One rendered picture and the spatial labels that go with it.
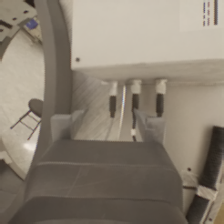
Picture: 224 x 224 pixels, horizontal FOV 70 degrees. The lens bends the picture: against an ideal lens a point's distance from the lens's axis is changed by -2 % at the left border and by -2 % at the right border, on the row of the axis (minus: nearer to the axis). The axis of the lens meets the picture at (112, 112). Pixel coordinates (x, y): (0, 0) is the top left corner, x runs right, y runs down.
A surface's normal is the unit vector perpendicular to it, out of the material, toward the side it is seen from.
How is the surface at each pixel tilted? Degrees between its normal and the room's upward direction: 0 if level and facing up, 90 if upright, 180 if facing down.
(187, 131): 90
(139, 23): 90
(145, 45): 90
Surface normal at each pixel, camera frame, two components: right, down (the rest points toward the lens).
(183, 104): -0.34, 0.02
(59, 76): 0.94, 0.00
